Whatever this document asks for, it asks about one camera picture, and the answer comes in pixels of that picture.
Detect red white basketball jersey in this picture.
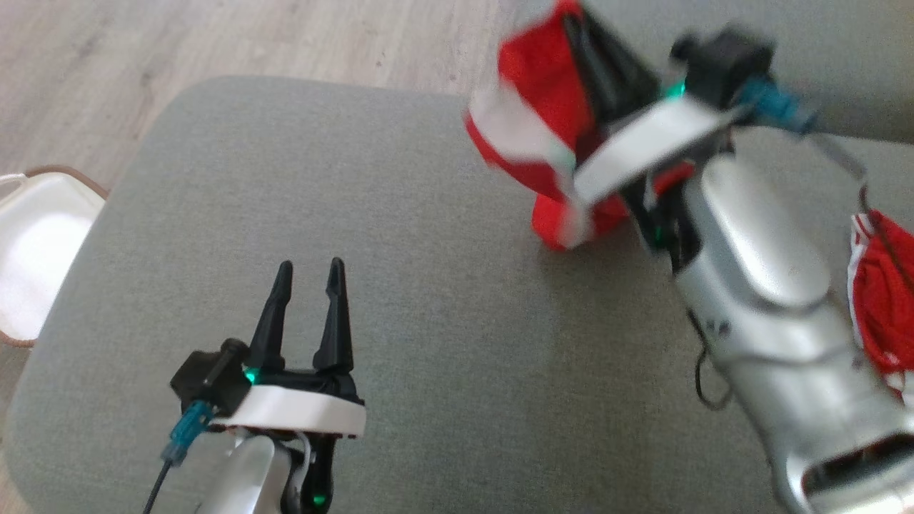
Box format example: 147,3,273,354
848,211,914,404

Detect white laundry basket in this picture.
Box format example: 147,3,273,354
0,166,110,349

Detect wide grey sofa seat cushion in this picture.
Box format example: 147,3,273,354
0,75,914,514

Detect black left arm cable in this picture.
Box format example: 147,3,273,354
141,460,176,514

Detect teal right cable connector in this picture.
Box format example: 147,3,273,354
741,77,816,134

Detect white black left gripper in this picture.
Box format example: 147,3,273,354
214,257,366,438

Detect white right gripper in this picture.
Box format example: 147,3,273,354
564,14,750,208

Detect red white basketball shorts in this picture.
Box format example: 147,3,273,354
464,0,695,251

